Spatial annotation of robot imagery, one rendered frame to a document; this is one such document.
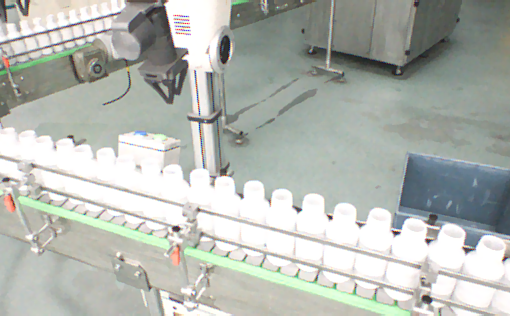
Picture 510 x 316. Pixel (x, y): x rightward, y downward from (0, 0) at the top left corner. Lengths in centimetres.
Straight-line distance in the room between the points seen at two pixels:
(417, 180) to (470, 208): 18
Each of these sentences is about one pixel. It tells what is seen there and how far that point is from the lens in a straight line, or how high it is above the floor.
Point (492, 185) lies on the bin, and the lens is 143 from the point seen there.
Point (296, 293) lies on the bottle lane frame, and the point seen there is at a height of 97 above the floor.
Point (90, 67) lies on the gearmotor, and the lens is 221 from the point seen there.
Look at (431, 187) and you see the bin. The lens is 143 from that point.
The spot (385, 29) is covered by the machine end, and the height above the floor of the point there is 45.
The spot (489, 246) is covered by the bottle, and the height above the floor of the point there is 114.
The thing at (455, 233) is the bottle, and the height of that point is 115.
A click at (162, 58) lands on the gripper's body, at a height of 137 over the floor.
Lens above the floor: 165
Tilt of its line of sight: 34 degrees down
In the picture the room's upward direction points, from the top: 2 degrees counter-clockwise
